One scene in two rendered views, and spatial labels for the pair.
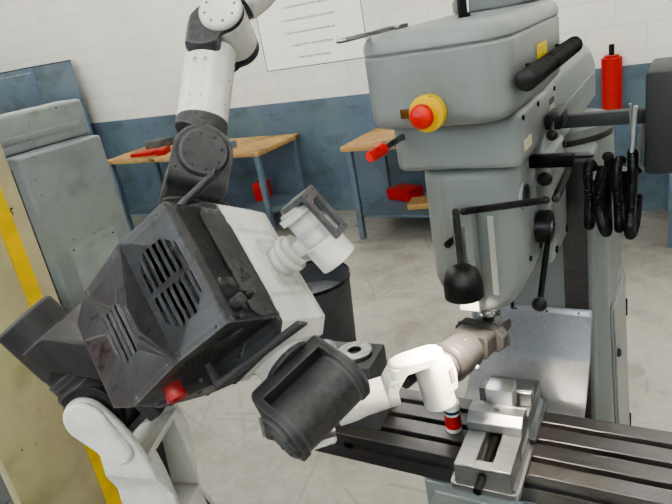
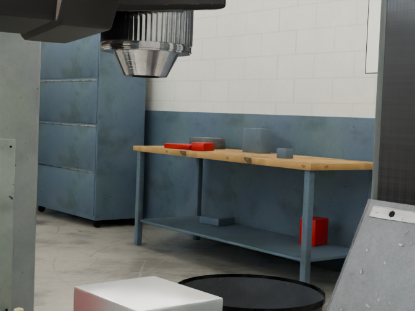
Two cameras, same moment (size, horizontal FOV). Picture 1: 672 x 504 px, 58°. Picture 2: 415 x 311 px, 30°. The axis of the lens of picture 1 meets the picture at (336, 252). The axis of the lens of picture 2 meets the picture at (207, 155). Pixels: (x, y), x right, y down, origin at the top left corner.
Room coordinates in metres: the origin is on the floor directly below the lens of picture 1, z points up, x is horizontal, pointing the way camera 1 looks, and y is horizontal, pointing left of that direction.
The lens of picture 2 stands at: (0.83, -0.48, 1.17)
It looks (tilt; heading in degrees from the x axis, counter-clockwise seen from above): 3 degrees down; 20
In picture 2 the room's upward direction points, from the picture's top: 2 degrees clockwise
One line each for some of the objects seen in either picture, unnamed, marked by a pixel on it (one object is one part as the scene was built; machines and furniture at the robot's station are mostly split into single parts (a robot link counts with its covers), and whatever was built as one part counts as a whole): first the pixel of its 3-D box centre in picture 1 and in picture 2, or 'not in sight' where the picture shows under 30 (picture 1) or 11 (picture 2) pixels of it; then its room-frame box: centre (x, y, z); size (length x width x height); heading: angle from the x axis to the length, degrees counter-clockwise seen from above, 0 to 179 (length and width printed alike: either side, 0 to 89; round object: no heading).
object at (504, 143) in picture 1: (480, 123); not in sight; (1.23, -0.34, 1.68); 0.34 x 0.24 x 0.10; 147
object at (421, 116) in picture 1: (422, 116); not in sight; (0.98, -0.18, 1.76); 0.04 x 0.03 x 0.04; 57
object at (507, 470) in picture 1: (500, 423); not in sight; (1.16, -0.31, 0.99); 0.35 x 0.15 x 0.11; 149
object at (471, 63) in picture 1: (470, 60); not in sight; (1.20, -0.32, 1.81); 0.47 x 0.26 x 0.16; 147
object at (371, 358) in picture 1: (343, 381); not in sight; (1.39, 0.04, 1.03); 0.22 x 0.12 x 0.20; 64
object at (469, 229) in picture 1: (468, 259); not in sight; (1.10, -0.25, 1.45); 0.04 x 0.04 x 0.21; 57
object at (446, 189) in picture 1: (483, 226); not in sight; (1.19, -0.32, 1.47); 0.21 x 0.19 x 0.32; 57
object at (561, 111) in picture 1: (552, 124); not in sight; (1.17, -0.46, 1.66); 0.12 x 0.04 x 0.04; 147
